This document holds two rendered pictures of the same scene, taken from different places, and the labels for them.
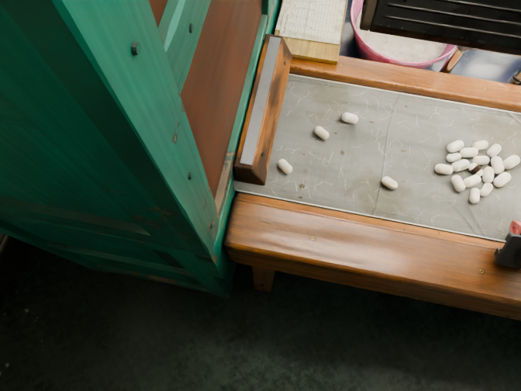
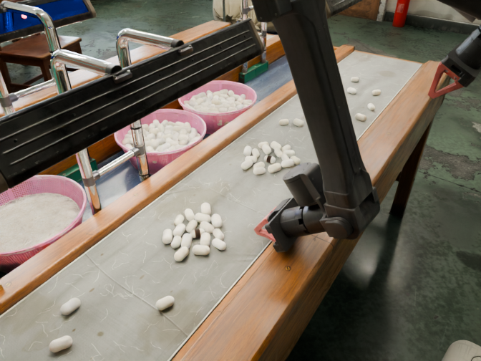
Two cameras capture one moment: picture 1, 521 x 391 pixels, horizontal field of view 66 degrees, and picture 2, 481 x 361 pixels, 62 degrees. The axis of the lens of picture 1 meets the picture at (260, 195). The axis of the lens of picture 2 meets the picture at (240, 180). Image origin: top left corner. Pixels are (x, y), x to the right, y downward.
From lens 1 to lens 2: 19 cm
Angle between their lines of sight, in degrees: 49
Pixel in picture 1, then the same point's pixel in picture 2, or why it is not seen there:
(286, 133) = not seen: outside the picture
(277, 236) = not seen: outside the picture
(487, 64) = (115, 193)
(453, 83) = (113, 210)
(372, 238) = (212, 345)
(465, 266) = (278, 278)
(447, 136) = (154, 238)
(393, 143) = (129, 281)
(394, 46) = (37, 236)
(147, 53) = not seen: outside the picture
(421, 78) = (88, 228)
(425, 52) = (66, 218)
